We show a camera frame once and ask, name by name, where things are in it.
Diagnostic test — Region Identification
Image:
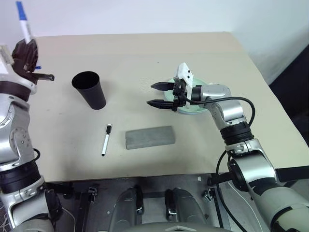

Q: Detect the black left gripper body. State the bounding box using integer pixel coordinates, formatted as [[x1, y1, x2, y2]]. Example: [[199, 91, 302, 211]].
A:
[[12, 55, 40, 73]]

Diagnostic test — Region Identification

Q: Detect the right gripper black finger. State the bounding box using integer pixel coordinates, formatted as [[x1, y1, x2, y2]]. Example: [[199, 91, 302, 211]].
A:
[[150, 82, 175, 92], [146, 99, 175, 110]]

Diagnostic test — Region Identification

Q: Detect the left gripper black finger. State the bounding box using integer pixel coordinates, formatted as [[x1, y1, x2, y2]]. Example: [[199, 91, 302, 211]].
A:
[[24, 72, 55, 84], [14, 39, 39, 58]]

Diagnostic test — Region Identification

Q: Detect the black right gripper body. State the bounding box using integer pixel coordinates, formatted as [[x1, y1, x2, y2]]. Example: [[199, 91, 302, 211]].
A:
[[171, 77, 193, 113]]

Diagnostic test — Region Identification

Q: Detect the blue capped whiteboard marker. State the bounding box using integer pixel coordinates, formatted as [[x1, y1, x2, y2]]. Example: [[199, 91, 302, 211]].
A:
[[15, 0, 42, 70]]

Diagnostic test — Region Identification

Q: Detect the light green plate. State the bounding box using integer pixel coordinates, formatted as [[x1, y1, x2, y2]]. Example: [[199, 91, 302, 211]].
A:
[[163, 76, 209, 115]]

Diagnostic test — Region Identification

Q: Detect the grey felt glasses case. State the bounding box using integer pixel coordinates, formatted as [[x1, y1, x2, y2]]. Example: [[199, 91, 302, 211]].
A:
[[125, 125, 176, 151]]

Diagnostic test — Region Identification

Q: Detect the black pen cup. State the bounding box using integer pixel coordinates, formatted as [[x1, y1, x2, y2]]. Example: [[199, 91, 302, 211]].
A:
[[71, 71, 107, 111]]

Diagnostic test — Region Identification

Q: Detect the black capped whiteboard marker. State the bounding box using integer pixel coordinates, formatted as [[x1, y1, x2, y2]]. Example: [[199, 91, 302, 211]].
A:
[[101, 124, 113, 157]]

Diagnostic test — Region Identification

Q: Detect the metal table clamp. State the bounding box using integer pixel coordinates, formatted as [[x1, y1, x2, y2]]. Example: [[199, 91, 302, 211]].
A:
[[87, 185, 98, 203], [203, 188, 216, 204]]

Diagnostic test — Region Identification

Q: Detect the grey rounded leg shell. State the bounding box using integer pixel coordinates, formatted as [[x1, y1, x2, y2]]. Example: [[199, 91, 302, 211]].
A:
[[110, 187, 146, 232], [165, 188, 209, 232]]

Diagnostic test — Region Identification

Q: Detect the black table leg bar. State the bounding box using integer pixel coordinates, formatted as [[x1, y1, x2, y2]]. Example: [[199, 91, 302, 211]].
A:
[[77, 191, 90, 232], [213, 190, 230, 232]]

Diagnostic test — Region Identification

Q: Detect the grey robot waist cover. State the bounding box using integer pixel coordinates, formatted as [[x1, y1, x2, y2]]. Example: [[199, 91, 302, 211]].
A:
[[125, 221, 232, 232]]

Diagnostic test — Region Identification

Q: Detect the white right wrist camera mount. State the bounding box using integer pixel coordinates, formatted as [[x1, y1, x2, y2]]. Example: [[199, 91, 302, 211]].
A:
[[175, 62, 195, 108]]

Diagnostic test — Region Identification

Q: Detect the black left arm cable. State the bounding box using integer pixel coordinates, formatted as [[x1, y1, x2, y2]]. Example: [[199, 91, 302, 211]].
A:
[[33, 147, 42, 163]]

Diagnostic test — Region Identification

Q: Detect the white floor cable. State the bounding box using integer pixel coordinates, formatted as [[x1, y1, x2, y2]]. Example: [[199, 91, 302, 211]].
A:
[[61, 207, 76, 232], [227, 183, 264, 232]]

